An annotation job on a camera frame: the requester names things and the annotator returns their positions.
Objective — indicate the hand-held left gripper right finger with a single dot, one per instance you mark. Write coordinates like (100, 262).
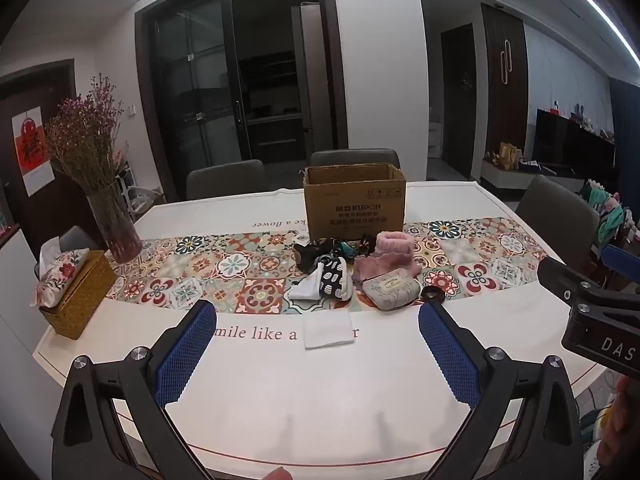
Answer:
(450, 355)

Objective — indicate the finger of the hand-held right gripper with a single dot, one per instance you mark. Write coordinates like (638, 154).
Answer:
(622, 261)
(565, 277)

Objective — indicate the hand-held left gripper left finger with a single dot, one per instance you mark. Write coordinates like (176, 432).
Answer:
(185, 355)

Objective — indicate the black patterned silk scarf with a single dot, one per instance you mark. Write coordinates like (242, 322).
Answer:
(312, 252)

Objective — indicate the brown cardboard box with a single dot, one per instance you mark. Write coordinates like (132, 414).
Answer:
(352, 205)

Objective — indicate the person's right hand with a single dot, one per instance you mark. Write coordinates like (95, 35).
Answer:
(627, 425)

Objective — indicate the colourful clothes on rack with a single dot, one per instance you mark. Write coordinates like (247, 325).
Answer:
(607, 210)

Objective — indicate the grey dining chair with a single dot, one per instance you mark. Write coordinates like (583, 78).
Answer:
(77, 237)
(225, 180)
(555, 215)
(350, 157)

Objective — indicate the grey fabric pouch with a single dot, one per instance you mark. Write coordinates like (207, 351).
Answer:
(390, 290)

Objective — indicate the purple fluffy cloth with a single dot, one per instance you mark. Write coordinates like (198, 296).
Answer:
(380, 269)

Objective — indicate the woven wicker tissue box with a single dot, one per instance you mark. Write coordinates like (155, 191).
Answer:
(85, 300)

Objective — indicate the white low cabinet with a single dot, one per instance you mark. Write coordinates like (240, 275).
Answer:
(502, 175)

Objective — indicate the pink fluffy sock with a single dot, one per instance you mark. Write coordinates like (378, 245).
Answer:
(395, 247)

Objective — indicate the white folded cloth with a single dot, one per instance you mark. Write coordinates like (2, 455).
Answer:
(329, 332)

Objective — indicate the blue curtain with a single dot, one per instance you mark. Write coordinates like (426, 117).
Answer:
(625, 135)

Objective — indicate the glass vase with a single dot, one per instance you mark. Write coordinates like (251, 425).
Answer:
(117, 235)

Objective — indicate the black white patterned sock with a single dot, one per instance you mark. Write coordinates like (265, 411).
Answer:
(334, 277)

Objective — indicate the floral fabric tissue cover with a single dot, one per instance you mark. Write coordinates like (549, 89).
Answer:
(62, 272)

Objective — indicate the white storage rack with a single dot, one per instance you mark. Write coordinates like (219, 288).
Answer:
(137, 195)

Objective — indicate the dark interior door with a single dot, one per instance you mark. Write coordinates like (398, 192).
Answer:
(457, 100)

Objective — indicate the dried purple flower bunch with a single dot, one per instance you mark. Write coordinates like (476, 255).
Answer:
(87, 135)

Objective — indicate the ceiling light strip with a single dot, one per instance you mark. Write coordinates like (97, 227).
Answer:
(595, 5)

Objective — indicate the dark sliding glass doors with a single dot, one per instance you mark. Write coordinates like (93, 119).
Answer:
(200, 85)

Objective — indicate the dark wooden door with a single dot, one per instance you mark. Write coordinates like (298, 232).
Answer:
(45, 90)

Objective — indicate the red wall calendar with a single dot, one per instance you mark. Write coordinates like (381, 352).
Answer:
(32, 155)

